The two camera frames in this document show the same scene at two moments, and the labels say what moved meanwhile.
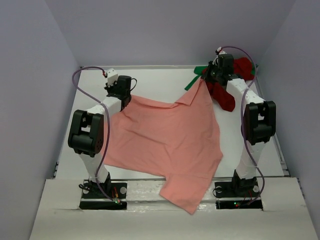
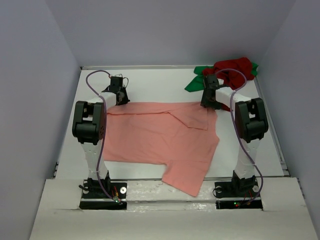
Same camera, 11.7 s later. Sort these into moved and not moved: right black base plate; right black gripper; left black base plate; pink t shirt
Moved: pink t shirt; right black gripper
Not moved: left black base plate; right black base plate
